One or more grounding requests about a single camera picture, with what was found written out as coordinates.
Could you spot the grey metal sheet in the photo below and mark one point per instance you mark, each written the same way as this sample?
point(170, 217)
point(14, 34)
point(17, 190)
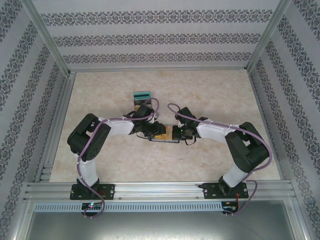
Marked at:
point(160, 227)

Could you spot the dark blue card wallet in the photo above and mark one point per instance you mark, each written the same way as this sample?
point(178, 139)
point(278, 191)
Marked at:
point(165, 141)

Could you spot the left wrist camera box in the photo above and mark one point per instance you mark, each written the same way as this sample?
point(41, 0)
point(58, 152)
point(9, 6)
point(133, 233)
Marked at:
point(156, 117)

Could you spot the right circuit board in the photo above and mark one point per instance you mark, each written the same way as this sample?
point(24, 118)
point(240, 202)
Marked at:
point(230, 207)

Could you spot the circuit board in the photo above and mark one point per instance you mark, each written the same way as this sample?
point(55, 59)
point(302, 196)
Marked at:
point(92, 206)
point(230, 207)

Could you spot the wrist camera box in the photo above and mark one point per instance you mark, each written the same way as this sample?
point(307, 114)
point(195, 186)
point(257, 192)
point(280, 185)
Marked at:
point(180, 123)
point(156, 117)

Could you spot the left circuit board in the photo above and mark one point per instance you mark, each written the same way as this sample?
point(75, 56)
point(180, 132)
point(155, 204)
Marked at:
point(92, 206)

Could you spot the aluminium frame post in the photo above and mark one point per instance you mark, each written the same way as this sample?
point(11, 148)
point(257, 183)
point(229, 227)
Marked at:
point(268, 35)
point(45, 35)

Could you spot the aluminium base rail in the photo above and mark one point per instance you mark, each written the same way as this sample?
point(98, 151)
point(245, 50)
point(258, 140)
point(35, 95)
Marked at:
point(160, 191)

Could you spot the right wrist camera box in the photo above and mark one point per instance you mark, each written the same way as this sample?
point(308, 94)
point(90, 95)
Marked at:
point(180, 123)

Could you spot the black card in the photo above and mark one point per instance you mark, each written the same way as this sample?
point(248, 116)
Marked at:
point(141, 102)

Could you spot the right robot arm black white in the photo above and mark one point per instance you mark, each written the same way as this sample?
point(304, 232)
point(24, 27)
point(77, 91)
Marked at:
point(250, 150)

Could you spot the yellow card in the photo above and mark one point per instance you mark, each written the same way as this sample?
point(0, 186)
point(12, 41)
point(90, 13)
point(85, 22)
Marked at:
point(168, 133)

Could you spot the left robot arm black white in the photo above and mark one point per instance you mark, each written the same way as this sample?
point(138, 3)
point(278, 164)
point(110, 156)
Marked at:
point(87, 140)

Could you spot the teal card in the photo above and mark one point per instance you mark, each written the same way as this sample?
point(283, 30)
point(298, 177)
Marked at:
point(142, 95)

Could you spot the orange card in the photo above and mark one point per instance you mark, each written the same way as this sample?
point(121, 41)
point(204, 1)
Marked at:
point(138, 107)

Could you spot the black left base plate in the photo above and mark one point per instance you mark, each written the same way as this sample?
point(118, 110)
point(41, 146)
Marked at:
point(108, 191)

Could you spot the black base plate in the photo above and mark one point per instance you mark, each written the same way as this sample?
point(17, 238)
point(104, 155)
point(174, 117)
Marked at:
point(108, 191)
point(210, 191)

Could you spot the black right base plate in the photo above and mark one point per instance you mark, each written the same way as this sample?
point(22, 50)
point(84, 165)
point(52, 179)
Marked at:
point(210, 191)

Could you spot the aluminium side rail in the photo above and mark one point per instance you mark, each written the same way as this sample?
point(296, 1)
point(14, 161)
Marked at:
point(58, 105)

